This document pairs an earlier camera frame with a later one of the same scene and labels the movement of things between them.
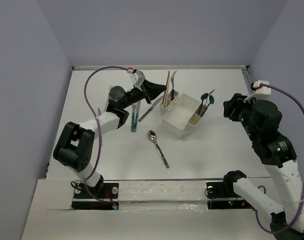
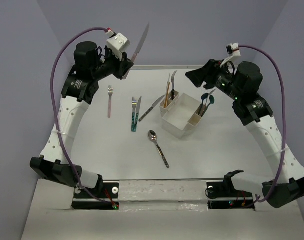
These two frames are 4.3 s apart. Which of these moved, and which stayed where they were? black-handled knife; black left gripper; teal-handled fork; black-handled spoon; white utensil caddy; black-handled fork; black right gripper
Moved: black left gripper; black right gripper
Stayed: black-handled spoon; black-handled fork; black-handled knife; teal-handled fork; white utensil caddy
